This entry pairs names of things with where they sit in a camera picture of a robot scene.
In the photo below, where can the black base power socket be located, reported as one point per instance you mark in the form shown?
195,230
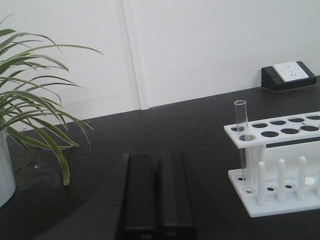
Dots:
287,76

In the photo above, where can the white test tube rack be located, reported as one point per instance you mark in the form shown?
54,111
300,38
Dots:
284,164

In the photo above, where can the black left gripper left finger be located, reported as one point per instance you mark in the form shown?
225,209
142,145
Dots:
138,214

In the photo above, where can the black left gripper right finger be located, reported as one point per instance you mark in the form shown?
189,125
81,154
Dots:
174,209

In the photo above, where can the green spider plant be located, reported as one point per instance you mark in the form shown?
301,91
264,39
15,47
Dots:
21,109

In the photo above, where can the thin glass test tube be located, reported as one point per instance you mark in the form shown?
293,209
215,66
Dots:
242,127

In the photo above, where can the white plant pot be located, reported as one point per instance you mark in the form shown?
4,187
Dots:
7,179

